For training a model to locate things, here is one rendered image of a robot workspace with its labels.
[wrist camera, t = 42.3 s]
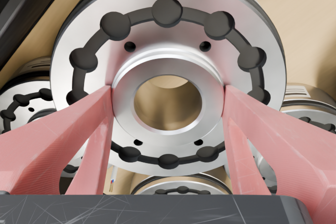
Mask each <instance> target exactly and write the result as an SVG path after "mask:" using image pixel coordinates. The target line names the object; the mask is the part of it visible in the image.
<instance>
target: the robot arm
mask: <svg viewBox="0 0 336 224"><path fill-rule="evenodd" d="M111 94H112V87H111V86H110V85H105V86H103V87H101V88H99V89H98V90H96V91H94V92H93V93H91V94H89V95H87V96H86V97H84V98H82V99H80V100H79V101H77V102H75V103H74V104H72V105H70V106H68V107H66V108H63V109H61V110H59V111H56V112H54V113H51V114H49V115H47V116H44V117H42V118H39V119H37V120H35V121H32V122H30V123H27V124H25V125H23V126H20V127H18V128H15V129H13V130H10V131H8V132H6V133H3V134H1V135H0V224H336V134H334V133H332V132H329V131H327V130H324V129H322V128H319V127H317V126H315V125H312V124H310V123H307V122H305V121H302V120H300V119H298V118H295V117H293V116H290V115H288V114H285V113H283V112H281V111H278V110H276V109H273V108H271V107H269V106H267V105H265V104H263V103H261V102H260V101H258V100H256V99H254V98H253V97H251V96H249V95H248V94H246V93H244V92H242V91H241V90H239V89H237V88H235V87H234V86H232V85H225V87H224V95H225V100H224V108H223V114H222V124H223V134H224V143H225V150H226V156H227V162H228V168H229V174H230V180H231V186H232V191H233V194H103V192H104V186H105V180H106V174H107V168H108V162H109V156H110V150H111V143H112V134H113V125H114V114H113V108H112V99H111ZM248 139H249V141H250V142H251V143H252V144H253V145H254V147H255V148H256V149H257V150H258V152H259V153H260V154H261V155H262V157H263V158H264V159H265V160H266V161H267V163H268V164H269V165H270V166H271V168H272V169H273V170H274V172H275V175H276V180H277V192H276V195H271V193H270V191H269V189H268V187H267V185H266V183H265V182H264V180H263V178H262V176H261V174H260V172H259V170H258V168H257V165H256V163H255V160H254V157H253V154H252V151H251V148H250V145H249V142H248ZM87 140H88V142H87V145H86V148H85V151H84V154H83V157H82V160H81V163H80V166H79V168H78V170H77V172H76V174H75V176H74V178H73V180H72V182H71V184H70V186H69V187H68V189H67V191H66V193H65V194H60V191H59V182H60V177H61V173H62V171H63V169H64V168H65V167H66V166H67V164H68V163H69V162H70V161H71V159H72V158H73V157H74V156H75V155H76V153H77V152H78V151H79V150H80V148H81V147H82V146H83V145H84V143H85V142H86V141H87Z"/></svg>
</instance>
